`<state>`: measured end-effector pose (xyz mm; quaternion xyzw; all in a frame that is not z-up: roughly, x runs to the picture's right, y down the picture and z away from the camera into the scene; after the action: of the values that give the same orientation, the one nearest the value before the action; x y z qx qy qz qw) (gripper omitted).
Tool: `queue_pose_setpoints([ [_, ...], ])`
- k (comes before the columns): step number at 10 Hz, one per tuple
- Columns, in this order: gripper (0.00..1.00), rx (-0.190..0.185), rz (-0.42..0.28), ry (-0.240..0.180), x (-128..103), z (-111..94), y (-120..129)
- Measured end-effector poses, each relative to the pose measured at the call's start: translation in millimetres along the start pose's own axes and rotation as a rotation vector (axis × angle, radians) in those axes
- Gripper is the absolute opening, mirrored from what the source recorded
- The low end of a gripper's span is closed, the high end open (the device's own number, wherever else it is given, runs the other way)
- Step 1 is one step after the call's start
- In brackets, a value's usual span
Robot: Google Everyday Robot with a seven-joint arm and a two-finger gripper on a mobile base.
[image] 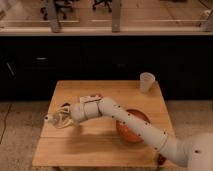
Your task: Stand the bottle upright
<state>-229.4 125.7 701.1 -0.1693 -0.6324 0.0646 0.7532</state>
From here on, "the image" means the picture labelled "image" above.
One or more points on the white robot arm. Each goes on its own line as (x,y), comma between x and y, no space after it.
(195,152)

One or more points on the orange bowl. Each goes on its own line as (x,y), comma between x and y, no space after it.
(126,133)

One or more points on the blue cloth piece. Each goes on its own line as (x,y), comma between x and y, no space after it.
(66,104)

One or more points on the small black white box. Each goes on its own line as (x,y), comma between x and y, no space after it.
(90,98)

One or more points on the black office chair left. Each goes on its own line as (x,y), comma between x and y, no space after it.
(61,6)

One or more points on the translucent plastic cup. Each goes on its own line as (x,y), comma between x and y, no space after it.
(146,81)

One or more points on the wooden table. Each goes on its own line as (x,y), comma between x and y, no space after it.
(95,143)

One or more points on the red handled tool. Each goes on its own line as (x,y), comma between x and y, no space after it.
(161,159)

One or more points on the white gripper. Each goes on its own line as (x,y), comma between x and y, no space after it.
(77,114)

